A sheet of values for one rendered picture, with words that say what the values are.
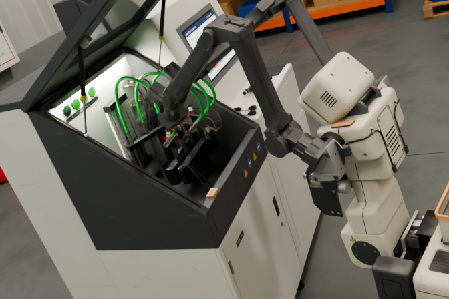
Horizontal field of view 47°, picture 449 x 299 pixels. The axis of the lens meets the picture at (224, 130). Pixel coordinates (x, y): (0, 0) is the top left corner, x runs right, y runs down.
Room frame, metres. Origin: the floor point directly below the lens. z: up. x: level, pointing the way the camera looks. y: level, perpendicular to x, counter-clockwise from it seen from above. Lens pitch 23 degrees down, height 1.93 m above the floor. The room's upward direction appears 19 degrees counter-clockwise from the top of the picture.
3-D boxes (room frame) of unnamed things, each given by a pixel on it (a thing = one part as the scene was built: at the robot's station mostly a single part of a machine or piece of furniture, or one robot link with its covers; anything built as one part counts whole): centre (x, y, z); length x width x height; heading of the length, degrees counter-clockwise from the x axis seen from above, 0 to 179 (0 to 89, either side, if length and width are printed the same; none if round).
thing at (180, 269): (2.07, 0.26, 0.39); 0.70 x 0.58 x 0.79; 152
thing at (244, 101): (2.61, -0.23, 0.96); 0.70 x 0.22 x 0.03; 152
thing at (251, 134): (1.95, 0.02, 0.87); 0.62 x 0.04 x 0.16; 152
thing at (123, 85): (2.40, 0.35, 1.20); 0.13 x 0.03 x 0.31; 152
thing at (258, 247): (1.94, 0.01, 0.44); 0.65 x 0.02 x 0.68; 152
